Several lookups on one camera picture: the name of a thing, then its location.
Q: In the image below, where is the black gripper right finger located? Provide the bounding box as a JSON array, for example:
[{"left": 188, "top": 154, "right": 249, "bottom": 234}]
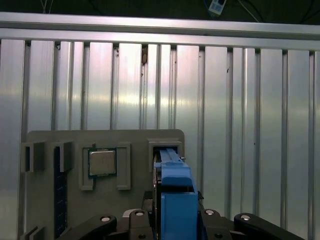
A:
[{"left": 199, "top": 209, "right": 308, "bottom": 240}]

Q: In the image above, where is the dark blue RAM stick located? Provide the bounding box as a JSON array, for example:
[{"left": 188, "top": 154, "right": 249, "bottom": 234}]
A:
[{"left": 54, "top": 145, "right": 69, "bottom": 239}]

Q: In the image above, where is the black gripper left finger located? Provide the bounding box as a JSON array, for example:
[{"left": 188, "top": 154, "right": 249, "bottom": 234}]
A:
[{"left": 62, "top": 209, "right": 154, "bottom": 240}]

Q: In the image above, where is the grey parts rack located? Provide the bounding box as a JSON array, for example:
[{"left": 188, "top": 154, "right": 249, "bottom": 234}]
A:
[{"left": 18, "top": 129, "right": 186, "bottom": 240}]

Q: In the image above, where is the hard disk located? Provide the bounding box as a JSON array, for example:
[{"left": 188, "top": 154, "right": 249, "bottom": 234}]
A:
[{"left": 143, "top": 147, "right": 209, "bottom": 240}]

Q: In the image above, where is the silver CPU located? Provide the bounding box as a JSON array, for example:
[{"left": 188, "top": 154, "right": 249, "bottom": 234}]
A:
[{"left": 87, "top": 147, "right": 118, "bottom": 179}]

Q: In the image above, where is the white blue label tag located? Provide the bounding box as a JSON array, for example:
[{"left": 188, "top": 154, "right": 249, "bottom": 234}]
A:
[{"left": 208, "top": 0, "right": 228, "bottom": 14}]

